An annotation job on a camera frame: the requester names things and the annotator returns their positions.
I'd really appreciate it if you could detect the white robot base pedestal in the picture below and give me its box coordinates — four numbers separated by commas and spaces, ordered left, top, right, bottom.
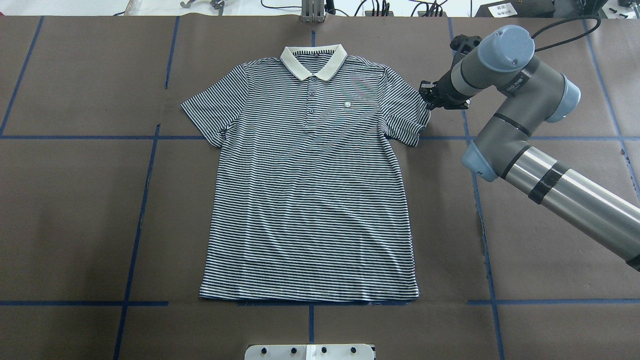
244, 343, 377, 360

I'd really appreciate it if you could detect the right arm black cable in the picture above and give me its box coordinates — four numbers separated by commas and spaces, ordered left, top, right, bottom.
531, 16, 602, 53

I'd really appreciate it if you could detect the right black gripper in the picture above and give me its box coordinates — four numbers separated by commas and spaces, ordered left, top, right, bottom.
419, 79, 470, 111

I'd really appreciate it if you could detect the aluminium frame post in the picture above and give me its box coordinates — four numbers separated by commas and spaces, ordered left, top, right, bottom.
300, 0, 327, 24

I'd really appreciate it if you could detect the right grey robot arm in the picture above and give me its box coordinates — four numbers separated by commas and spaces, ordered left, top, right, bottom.
418, 24, 640, 271

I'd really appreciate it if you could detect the striped polo shirt white collar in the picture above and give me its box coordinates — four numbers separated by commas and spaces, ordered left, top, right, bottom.
180, 44, 430, 303

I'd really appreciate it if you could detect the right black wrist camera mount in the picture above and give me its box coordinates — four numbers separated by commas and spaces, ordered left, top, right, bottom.
449, 34, 483, 69

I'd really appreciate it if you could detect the black box with label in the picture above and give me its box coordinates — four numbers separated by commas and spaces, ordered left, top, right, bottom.
473, 0, 556, 18

